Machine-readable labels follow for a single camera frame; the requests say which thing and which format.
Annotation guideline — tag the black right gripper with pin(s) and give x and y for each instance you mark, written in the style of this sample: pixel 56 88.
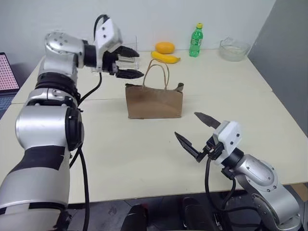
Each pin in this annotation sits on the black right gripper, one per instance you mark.
pixel 211 148

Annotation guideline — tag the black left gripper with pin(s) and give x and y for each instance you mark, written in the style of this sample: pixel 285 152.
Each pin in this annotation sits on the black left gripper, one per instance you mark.
pixel 110 62

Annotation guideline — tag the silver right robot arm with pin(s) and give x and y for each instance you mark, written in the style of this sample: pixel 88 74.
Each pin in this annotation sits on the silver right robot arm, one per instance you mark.
pixel 262 183

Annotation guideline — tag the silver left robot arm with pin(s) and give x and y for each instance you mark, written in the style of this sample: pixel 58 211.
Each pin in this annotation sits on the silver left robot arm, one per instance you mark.
pixel 45 134

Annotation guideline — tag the clear plastic container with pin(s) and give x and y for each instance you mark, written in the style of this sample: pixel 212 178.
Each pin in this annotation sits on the clear plastic container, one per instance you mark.
pixel 131 61

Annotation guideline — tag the yellow banana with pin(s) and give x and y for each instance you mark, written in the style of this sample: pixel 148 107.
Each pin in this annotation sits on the yellow banana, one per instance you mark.
pixel 166 57

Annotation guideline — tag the orange mango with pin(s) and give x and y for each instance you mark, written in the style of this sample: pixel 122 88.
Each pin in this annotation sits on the orange mango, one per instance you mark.
pixel 164 47

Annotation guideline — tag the green plastic soda bottle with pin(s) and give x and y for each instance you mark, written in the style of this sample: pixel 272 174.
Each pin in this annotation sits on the green plastic soda bottle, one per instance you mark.
pixel 196 41

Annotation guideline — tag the clear glass bowl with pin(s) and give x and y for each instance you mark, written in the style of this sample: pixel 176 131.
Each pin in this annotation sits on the clear glass bowl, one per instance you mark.
pixel 234 50

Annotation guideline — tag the laptop with pink screen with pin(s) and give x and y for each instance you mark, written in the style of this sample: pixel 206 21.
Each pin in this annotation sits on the laptop with pink screen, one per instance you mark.
pixel 7 74

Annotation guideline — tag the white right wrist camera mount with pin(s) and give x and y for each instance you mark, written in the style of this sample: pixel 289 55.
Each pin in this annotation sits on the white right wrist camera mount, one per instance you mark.
pixel 228 137

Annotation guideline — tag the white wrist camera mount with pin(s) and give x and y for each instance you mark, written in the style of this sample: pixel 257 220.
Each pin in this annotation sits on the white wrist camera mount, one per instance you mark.
pixel 228 137
pixel 107 36

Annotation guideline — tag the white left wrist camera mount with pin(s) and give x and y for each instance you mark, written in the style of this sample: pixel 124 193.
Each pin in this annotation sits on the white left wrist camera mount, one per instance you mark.
pixel 107 36

